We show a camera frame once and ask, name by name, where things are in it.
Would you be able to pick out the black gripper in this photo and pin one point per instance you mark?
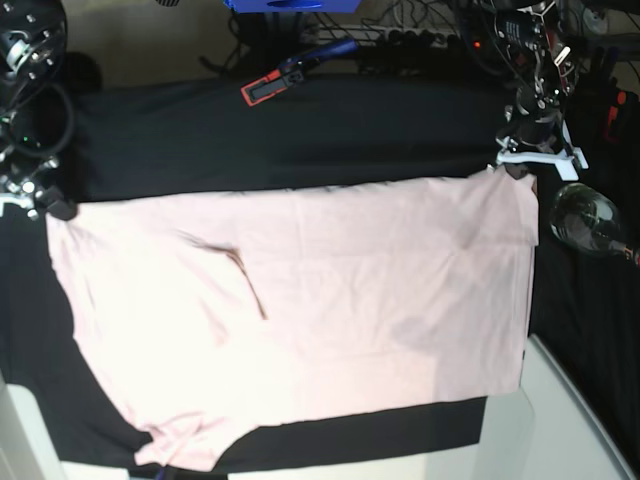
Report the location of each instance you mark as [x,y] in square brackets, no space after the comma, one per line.
[53,201]
[534,132]

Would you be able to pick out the pink T-shirt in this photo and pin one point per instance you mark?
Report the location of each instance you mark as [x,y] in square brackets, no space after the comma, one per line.
[206,316]

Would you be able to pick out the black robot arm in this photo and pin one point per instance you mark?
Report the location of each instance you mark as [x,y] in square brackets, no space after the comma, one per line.
[34,37]

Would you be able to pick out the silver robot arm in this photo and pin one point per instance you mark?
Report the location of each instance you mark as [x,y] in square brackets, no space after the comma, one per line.
[524,44]

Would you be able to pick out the clear glass bottle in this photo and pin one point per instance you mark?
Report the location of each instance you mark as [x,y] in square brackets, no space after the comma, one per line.
[591,223]

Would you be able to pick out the red and black clamp tool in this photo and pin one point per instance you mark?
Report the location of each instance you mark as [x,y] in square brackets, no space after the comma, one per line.
[607,92]

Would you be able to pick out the black round stool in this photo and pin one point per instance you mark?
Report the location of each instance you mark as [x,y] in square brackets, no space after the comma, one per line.
[80,73]

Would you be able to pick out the red and blue clamp tool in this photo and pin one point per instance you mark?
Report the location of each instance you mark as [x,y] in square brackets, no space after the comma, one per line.
[292,71]

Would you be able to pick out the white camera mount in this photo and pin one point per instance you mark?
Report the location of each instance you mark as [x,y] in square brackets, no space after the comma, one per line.
[568,160]
[24,202]

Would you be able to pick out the blue plastic mount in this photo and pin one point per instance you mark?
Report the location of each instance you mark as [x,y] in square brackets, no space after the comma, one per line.
[286,6]

